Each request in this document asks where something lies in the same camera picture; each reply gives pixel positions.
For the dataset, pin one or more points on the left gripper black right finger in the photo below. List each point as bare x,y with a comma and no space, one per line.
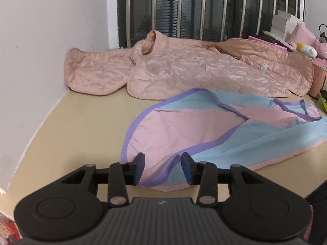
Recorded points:
203,174

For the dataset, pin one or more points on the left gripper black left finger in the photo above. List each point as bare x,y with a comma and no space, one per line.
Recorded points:
122,174

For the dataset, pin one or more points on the pink blue purple-trimmed garment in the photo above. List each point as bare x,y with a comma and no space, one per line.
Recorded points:
223,128

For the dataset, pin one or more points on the pink quilted jacket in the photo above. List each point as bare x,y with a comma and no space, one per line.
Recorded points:
160,67

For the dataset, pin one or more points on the neon yellow black item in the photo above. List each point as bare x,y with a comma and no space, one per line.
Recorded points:
323,99

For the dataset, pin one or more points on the magenta pink storage case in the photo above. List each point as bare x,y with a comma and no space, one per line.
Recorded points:
268,42

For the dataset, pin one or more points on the white plastic wrapped board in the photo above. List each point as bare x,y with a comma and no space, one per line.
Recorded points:
281,41

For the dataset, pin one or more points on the white cardboard box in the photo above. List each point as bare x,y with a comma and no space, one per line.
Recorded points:
282,29
288,16

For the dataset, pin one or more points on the yellow white plush toy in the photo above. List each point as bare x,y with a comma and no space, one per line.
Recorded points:
306,49

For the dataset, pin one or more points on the steel window guard railing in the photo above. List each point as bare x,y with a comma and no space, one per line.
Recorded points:
211,20

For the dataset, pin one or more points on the light pink cushion bag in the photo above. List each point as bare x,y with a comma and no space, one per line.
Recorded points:
301,34

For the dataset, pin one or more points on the top white cardboard box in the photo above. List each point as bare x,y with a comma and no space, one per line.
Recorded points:
288,16

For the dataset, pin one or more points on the black handbag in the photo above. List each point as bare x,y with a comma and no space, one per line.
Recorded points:
322,31

